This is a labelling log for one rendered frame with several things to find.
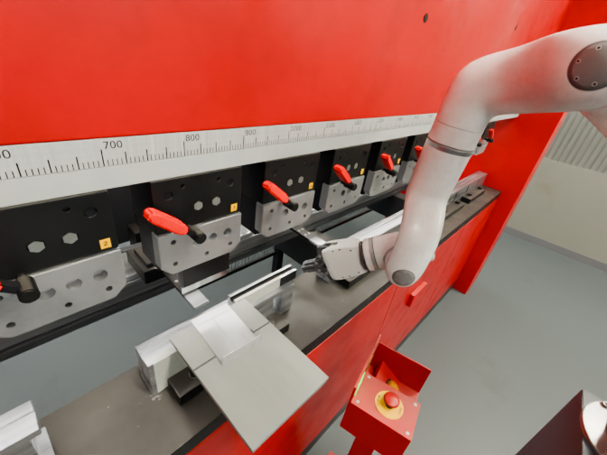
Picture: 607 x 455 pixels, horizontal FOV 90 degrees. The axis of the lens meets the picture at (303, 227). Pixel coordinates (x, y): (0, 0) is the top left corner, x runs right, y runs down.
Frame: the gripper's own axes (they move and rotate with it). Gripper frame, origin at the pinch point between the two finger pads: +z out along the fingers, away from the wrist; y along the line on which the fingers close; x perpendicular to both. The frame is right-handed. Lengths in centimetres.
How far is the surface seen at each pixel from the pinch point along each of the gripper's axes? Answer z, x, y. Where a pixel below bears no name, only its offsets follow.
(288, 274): 5.1, 3.8, 0.7
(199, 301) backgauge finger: 18.2, 21.9, 9.3
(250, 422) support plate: 0.8, 41.6, -1.4
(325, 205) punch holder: -10.2, -0.4, 15.7
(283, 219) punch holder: -4.3, 12.0, 19.5
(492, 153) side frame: -82, -163, -38
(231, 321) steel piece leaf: 10.6, 24.3, 4.6
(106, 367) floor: 131, -8, -41
